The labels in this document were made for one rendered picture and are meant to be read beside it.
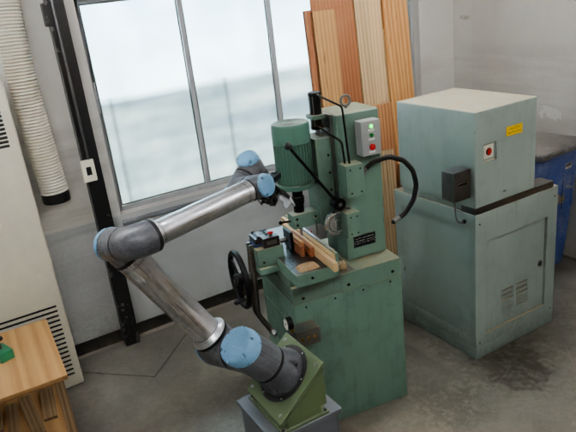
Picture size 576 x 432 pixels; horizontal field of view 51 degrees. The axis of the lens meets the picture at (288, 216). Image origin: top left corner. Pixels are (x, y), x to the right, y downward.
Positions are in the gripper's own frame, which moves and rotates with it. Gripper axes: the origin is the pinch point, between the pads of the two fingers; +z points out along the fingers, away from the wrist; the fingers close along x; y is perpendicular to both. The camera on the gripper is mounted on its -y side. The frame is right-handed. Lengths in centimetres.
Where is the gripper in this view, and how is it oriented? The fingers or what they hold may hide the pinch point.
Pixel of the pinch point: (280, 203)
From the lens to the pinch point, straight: 274.4
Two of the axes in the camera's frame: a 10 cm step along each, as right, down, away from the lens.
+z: 3.6, 5.5, 7.6
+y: -3.1, 8.3, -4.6
